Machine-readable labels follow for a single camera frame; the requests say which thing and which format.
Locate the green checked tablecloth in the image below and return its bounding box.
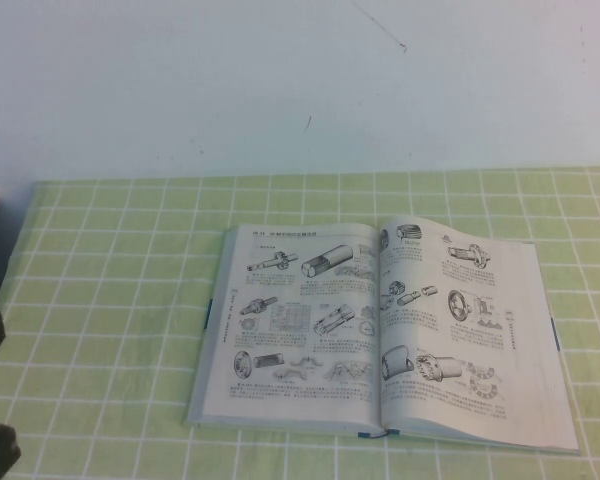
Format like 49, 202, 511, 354
0, 167, 600, 480

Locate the technical book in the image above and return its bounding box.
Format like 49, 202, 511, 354
182, 215, 582, 457

